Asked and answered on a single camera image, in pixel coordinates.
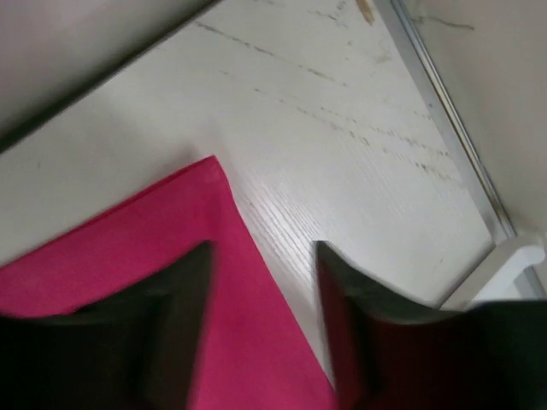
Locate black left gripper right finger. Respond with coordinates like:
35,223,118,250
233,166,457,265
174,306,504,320
315,241,546,409

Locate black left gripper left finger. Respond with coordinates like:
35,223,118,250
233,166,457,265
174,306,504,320
1,241,213,409

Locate pink trousers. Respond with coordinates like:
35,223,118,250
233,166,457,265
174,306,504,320
1,157,337,409

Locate white clothes rack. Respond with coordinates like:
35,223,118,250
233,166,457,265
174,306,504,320
441,234,546,309

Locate aluminium side rail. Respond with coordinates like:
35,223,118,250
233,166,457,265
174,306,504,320
384,0,547,300

